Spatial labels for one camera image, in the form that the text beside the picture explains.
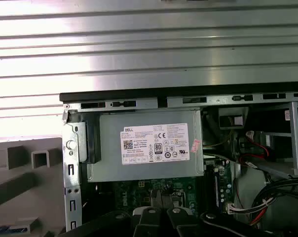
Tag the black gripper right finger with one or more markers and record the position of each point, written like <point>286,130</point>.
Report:
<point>176,222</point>

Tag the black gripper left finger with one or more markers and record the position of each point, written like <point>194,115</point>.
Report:
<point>151,222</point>

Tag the green motherboard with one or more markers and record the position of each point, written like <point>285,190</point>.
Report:
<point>139,197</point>

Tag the CPU socket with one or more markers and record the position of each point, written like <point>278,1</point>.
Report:
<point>181,195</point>

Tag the white power supply label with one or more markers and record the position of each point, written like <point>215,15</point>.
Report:
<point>139,138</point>

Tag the grey power supply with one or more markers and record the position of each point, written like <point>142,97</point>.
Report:
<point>109,148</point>

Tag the black PC case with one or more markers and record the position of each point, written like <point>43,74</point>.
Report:
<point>72,158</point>

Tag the grey parts rack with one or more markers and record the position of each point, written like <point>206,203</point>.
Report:
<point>50,177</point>

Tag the metal drive cage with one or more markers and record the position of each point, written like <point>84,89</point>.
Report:
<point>294,128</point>

